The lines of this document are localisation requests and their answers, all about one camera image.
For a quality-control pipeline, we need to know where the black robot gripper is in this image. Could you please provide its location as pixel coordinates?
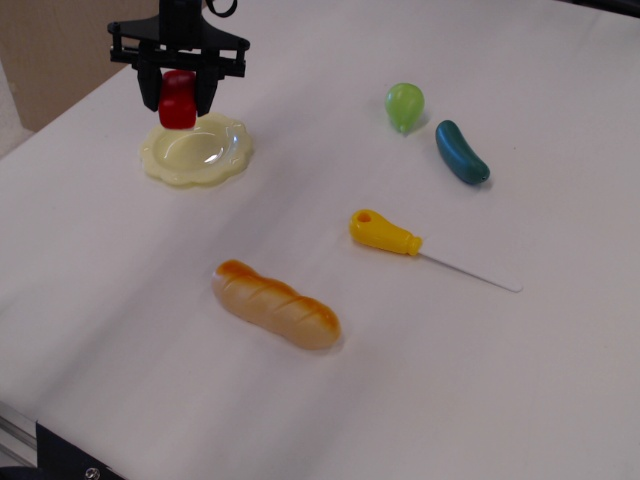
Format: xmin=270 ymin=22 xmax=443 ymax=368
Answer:
xmin=108 ymin=1 xmax=250 ymax=117

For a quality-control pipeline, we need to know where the pale yellow scalloped toy plate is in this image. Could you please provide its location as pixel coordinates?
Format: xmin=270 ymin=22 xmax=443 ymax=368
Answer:
xmin=139 ymin=113 xmax=254 ymax=187

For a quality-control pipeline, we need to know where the teal toy cucumber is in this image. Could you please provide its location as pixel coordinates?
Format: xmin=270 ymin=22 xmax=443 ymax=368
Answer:
xmin=435 ymin=120 xmax=491 ymax=185

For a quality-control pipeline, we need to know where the light green toy pear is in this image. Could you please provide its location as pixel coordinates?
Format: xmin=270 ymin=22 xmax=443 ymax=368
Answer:
xmin=385 ymin=83 xmax=425 ymax=134

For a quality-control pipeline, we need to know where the aluminium table frame rail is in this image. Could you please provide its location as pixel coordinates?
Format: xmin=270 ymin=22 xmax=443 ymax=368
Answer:
xmin=0 ymin=403 xmax=37 ymax=467

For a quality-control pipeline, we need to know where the black table corner bracket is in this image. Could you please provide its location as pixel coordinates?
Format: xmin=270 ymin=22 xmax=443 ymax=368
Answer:
xmin=36 ymin=423 xmax=125 ymax=480

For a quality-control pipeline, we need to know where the yellow handled white toy knife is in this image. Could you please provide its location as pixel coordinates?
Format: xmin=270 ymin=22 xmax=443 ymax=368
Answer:
xmin=349 ymin=209 xmax=523 ymax=293

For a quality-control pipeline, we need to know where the red and white toy sushi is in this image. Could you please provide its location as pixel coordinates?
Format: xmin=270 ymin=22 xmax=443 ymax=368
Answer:
xmin=158 ymin=70 xmax=197 ymax=130

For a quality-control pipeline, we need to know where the toy bread loaf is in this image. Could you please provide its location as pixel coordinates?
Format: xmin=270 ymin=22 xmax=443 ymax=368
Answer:
xmin=212 ymin=260 xmax=342 ymax=350

